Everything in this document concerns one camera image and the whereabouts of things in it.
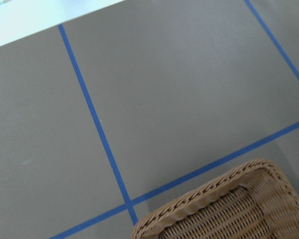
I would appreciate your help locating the brown wicker basket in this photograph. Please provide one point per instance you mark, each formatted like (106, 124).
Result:
(252, 201)

